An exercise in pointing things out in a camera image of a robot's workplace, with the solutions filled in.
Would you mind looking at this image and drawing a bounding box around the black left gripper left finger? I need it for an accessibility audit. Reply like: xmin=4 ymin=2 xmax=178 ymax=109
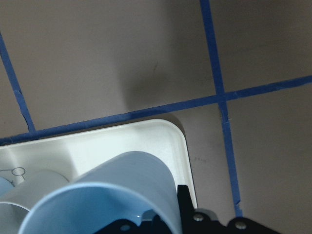
xmin=97 ymin=210 xmax=171 ymax=234

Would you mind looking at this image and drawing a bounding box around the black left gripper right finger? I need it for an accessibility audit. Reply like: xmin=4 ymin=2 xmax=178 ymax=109
xmin=177 ymin=185 xmax=278 ymax=234

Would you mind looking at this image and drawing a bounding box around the pale blue plastic cup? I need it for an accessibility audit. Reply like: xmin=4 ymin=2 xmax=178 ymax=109
xmin=19 ymin=151 xmax=182 ymax=234

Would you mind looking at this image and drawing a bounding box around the grey plastic cup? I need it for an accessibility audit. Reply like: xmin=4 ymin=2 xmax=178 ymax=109
xmin=0 ymin=171 xmax=68 ymax=234

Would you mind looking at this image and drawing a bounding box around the light blue plastic cup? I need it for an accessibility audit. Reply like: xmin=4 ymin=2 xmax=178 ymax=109
xmin=0 ymin=177 xmax=14 ymax=196

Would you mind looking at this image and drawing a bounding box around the cream plastic tray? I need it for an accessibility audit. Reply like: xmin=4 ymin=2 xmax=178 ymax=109
xmin=0 ymin=119 xmax=197 ymax=207

